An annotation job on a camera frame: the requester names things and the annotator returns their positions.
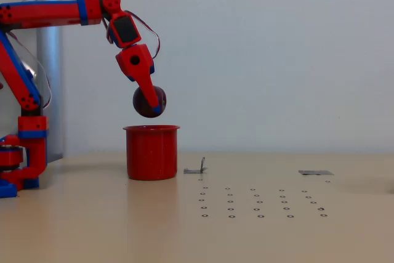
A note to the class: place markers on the dark purple plum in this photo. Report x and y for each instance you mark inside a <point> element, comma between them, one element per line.
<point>140,104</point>

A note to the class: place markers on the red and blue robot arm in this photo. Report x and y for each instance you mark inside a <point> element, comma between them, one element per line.
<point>46,13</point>

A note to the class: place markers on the red plastic cup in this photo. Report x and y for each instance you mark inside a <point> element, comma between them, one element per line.
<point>152,155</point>

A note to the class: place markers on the flat grey metal plate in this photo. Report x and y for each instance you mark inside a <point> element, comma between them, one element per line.
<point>315,172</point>

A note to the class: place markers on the silver metal tube frame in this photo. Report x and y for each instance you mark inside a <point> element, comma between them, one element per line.
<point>50,59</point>

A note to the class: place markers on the small metal bracket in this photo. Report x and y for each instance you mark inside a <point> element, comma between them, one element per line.
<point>200,170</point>

